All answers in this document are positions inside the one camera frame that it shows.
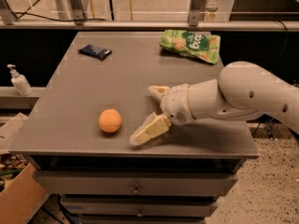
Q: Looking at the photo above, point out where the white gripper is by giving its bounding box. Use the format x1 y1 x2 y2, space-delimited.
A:
129 84 194 146

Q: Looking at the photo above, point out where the orange fruit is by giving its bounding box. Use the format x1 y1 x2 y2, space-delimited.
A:
98 109 122 133

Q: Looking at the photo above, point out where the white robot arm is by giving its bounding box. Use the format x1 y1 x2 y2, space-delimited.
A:
130 62 299 147

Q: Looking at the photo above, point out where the green rice chip bag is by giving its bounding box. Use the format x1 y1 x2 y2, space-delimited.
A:
160 30 221 64

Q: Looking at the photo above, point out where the grey drawer cabinet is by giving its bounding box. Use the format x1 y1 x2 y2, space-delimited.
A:
10 32 258 224

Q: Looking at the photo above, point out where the dark blue snack packet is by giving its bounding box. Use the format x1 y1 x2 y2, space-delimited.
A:
78 44 112 61

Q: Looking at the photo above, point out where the top drawer knob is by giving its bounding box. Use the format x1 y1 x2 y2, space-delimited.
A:
132 186 141 195

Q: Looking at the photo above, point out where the white pump bottle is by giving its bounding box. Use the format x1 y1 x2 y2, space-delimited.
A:
7 64 33 96

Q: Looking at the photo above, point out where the cardboard box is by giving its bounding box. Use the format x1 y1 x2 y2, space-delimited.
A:
0 164 50 224

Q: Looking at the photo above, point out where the black cable on rail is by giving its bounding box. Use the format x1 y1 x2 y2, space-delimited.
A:
12 11 107 23

